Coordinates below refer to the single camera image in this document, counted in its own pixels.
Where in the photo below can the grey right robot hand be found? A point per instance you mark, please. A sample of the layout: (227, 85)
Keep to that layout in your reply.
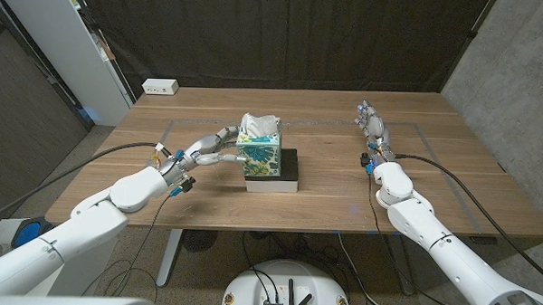
(375, 126)

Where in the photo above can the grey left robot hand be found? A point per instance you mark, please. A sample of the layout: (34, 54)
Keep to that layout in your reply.
(199, 150)

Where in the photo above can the teal floral tissue box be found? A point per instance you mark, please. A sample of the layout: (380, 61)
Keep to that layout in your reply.
(260, 156)

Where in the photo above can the white tissue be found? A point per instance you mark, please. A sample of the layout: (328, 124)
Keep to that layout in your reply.
(259, 125)

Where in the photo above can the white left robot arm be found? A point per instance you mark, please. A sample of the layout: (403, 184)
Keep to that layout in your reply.
(78, 232)

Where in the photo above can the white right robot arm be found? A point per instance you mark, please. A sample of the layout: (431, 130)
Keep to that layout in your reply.
(453, 258)

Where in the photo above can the black box with white base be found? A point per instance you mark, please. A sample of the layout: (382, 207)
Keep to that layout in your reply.
(290, 171)

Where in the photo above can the blue right wrist connector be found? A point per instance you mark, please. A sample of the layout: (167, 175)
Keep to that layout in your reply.
(369, 169)

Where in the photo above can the blue wrist connector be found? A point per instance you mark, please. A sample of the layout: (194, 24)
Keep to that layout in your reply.
(369, 169)
(175, 191)

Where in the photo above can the blue left wrist connector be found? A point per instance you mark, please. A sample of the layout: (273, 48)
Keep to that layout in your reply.
(175, 191)

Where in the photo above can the white power strip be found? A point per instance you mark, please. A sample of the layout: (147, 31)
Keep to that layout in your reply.
(159, 86)

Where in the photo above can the round black floor fan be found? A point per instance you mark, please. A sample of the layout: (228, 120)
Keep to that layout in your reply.
(199, 240)

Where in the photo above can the white table leg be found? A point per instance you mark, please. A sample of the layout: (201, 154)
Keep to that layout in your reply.
(170, 253)

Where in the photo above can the black curtain backdrop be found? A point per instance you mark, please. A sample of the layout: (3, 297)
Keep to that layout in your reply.
(280, 39)

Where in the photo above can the grey table leg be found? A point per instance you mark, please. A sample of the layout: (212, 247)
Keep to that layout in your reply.
(401, 265)

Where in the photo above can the white robot torso base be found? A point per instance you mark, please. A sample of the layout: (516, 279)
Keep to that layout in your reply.
(248, 287)

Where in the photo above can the white cabinet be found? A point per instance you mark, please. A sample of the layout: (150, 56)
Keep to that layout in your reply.
(62, 41)

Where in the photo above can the blue and black floor item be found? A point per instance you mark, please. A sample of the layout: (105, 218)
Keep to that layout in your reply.
(26, 234)

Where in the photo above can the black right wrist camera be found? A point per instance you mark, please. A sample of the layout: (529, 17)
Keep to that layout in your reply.
(365, 159)

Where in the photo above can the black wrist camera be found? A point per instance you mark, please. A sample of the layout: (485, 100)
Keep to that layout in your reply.
(365, 159)
(188, 184)

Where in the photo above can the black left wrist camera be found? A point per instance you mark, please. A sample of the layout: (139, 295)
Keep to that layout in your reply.
(188, 184)

